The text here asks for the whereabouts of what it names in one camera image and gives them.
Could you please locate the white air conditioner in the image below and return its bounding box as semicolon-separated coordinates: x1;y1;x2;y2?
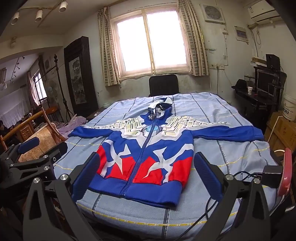
243;0;281;22

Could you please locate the black speaker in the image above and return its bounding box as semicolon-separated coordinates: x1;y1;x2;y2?
265;54;281;70

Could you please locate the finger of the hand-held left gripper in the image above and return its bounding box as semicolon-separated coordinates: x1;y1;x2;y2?
0;137;40;163
10;142;68;183

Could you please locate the black monitor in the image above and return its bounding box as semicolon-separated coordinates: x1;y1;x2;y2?
257;70;278;93

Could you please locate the light blue plaid bedsheet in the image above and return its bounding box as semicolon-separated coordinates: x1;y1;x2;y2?
53;92;286;241

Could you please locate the window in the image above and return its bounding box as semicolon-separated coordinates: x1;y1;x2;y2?
109;6;192;78

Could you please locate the black chair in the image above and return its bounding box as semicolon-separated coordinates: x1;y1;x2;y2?
149;75;179;97

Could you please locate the white electrical panel box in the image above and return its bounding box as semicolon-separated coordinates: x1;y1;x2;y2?
235;25;249;43

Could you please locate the red chair back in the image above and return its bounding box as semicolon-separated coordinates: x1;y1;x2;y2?
277;148;292;197

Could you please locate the standing electric fan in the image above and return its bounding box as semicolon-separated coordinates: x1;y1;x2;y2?
45;80;59;109

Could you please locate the dark wooden coat stand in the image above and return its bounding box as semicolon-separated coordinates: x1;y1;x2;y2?
54;54;73;121

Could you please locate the black shelf with electronics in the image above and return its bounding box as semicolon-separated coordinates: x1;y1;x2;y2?
233;89;281;130

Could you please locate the black hat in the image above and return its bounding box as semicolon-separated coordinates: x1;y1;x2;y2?
232;79;248;90

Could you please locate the beige patterned curtain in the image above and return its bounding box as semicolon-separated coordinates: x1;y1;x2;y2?
178;0;210;76
97;7;121;87

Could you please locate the white plastic bucket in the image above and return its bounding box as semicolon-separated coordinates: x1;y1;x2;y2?
282;94;296;121

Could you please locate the purple cloth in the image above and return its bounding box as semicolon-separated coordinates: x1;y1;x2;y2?
57;113;87;139

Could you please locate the blue red white hoodie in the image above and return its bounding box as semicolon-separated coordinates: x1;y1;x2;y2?
68;96;264;210

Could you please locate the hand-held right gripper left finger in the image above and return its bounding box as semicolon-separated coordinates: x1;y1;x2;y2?
22;152;101;241

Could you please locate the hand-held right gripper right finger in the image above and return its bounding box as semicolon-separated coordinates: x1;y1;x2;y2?
194;152;272;241

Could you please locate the wooden chair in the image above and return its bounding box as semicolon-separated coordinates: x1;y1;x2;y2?
0;108;67;163

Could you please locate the black power adapter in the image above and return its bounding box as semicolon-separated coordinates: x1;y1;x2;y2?
262;166;284;188

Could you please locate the dark framed painting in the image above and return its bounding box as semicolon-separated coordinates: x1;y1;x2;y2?
63;36;99;117

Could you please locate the white wall ventilation fan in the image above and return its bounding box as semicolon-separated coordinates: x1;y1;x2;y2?
201;3;226;24

